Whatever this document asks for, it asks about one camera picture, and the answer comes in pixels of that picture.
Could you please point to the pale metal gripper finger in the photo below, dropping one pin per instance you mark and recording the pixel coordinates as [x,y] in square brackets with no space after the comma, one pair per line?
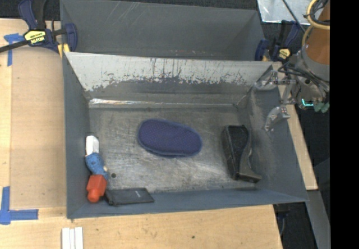
[276,117]
[270,83]

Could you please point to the grey metal bin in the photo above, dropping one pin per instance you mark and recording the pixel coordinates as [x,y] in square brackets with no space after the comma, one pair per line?
[168,119]

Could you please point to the navy blue oval slipper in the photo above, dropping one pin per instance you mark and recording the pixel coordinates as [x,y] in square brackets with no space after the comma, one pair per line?
[169,138]

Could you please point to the black flat pouch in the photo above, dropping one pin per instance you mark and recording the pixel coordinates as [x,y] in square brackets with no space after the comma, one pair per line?
[129,196]

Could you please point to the blue and white toy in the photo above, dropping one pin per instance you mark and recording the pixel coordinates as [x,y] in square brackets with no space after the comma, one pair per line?
[95,162]

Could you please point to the red plastic block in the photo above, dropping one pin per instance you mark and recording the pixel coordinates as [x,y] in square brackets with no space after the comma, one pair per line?
[96,186]

